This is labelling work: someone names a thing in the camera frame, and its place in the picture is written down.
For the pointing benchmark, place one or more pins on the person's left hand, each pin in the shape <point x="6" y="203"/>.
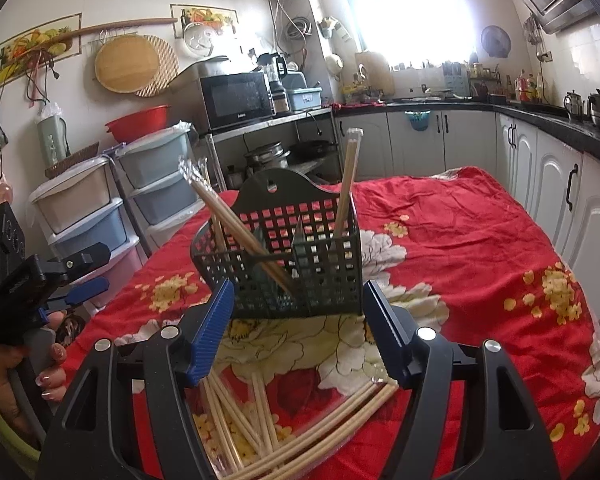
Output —
<point x="31" y="380"/>

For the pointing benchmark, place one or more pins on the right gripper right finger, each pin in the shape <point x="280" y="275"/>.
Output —
<point x="502" y="435"/>

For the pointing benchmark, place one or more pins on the fruit wall picture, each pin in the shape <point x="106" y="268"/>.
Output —
<point x="30" y="38"/>
<point x="219" y="19"/>

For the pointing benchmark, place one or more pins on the small round wall fan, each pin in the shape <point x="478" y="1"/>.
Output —
<point x="496" y="41"/>

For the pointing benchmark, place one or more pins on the round wooden cutting board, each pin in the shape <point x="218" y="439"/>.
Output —
<point x="126" y="64"/>

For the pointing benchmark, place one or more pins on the dark green utensil basket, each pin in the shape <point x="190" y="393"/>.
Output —
<point x="306" y="271"/>

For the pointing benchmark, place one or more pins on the green sleeve left forearm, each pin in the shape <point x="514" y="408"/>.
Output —
<point x="20" y="451"/>

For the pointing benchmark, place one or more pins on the red plastic basin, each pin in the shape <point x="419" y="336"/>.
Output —
<point x="134" y="126"/>

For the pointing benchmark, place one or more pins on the fruit wall picture left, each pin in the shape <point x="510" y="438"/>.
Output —
<point x="30" y="38"/>

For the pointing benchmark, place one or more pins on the steel kettle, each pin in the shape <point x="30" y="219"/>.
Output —
<point x="573" y="104"/>

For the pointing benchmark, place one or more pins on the steel cooking pot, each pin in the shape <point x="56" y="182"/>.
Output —
<point x="272" y="155"/>

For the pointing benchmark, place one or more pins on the fruit wall picture right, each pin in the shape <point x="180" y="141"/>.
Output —
<point x="219" y="19"/>

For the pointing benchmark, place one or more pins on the long wooden rolling pin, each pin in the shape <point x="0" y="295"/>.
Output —
<point x="90" y="30"/>

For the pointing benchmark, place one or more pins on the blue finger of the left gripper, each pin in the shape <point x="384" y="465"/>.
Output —
<point x="74" y="298"/>

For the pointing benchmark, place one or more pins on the black microwave oven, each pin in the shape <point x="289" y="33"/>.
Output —
<point x="213" y="95"/>

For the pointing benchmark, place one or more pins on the grey plastic drawer tower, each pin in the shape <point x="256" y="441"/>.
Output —
<point x="160" y="198"/>

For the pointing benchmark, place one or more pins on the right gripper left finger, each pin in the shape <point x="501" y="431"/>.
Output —
<point x="93" y="434"/>

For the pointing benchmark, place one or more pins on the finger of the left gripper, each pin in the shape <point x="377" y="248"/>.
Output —
<point x="77" y="265"/>

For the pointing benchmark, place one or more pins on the white lower kitchen cabinets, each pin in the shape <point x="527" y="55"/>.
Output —
<point x="551" y="166"/>

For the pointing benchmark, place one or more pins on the metal shelf rack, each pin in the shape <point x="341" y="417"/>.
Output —
<point x="305" y="142"/>

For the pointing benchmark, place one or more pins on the blue plastic box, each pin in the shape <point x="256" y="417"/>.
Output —
<point x="304" y="99"/>

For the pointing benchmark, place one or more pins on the beige blue pink drawer tower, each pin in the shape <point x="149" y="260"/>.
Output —
<point x="82" y="206"/>

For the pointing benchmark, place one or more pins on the chopsticks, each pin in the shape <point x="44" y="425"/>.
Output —
<point x="243" y="441"/>
<point x="350" y="163"/>
<point x="320" y="440"/>
<point x="230" y="222"/>

